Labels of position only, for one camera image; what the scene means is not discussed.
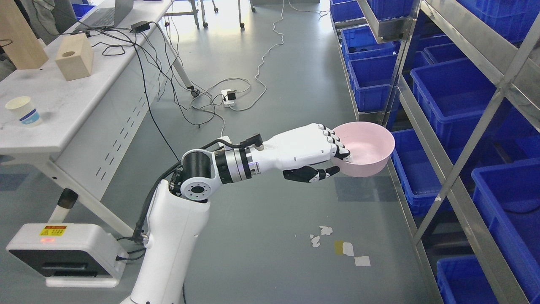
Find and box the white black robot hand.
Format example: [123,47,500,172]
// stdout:
[248,123,352,183]

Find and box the pink ikea bowl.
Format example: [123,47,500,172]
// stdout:
[332,122,395,177]

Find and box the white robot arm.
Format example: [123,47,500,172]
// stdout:
[123,134,264,304]

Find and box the white power strip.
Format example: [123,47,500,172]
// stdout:
[221,89,237,108]

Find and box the stainless steel rack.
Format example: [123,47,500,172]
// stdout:
[332,0,539,304]

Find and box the white desk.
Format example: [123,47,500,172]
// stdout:
[1,0,173,236]

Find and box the laptop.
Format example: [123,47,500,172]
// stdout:
[76,0,135,30]

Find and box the wooden block with hole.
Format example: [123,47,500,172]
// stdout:
[55,33,93,81]

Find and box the white base unit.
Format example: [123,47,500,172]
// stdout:
[6,223,129,288]

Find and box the paper cup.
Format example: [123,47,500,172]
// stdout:
[5,96,43,128]

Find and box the tall wooden block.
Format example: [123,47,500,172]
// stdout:
[0,0,48,70]

